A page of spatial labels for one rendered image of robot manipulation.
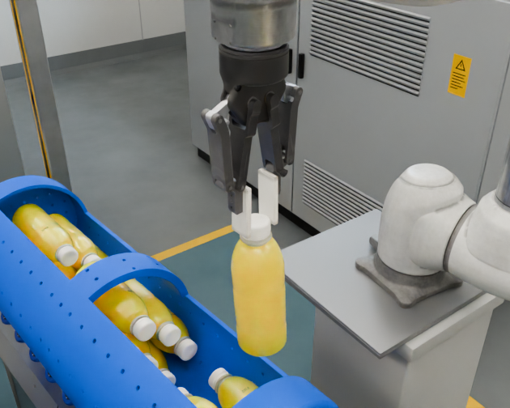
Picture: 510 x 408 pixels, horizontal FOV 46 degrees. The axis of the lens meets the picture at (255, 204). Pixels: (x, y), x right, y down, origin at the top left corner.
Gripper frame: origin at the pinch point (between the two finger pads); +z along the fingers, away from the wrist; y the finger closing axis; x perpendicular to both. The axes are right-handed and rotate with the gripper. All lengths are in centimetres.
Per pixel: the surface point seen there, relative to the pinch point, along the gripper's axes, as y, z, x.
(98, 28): -224, 117, -475
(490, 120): -149, 47, -43
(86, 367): 17.6, 32.5, -20.6
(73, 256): 5, 34, -51
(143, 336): 6.1, 34.5, -22.3
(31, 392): 19, 63, -51
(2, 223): 13, 28, -63
